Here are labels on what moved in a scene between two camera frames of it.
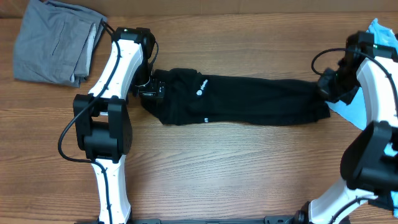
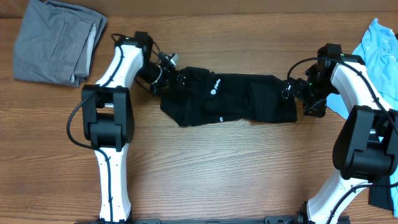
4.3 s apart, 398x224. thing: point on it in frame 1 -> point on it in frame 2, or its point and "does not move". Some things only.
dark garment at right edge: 383,201 does not move
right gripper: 328,83 -> 290,89
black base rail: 268,219 does not move
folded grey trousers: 55,43 does not move
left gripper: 156,89 -> 168,83
